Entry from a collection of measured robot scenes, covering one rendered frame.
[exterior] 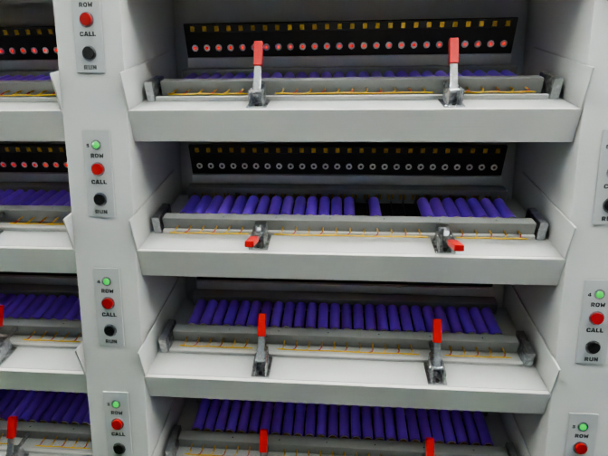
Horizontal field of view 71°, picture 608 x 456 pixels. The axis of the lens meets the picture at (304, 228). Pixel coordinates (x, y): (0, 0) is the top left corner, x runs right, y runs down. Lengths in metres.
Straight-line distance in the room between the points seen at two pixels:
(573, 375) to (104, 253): 0.70
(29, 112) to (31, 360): 0.39
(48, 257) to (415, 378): 0.58
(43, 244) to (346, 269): 0.46
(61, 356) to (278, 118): 0.52
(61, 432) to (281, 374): 0.43
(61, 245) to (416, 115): 0.55
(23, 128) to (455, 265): 0.65
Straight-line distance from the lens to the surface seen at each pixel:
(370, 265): 0.62
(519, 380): 0.75
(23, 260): 0.78
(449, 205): 0.73
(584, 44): 0.70
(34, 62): 0.94
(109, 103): 0.67
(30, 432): 0.98
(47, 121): 0.73
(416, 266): 0.63
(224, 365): 0.72
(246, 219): 0.66
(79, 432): 0.93
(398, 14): 0.83
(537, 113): 0.65
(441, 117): 0.61
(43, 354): 0.85
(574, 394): 0.76
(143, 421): 0.78
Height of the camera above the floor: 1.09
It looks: 10 degrees down
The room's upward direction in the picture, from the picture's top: straight up
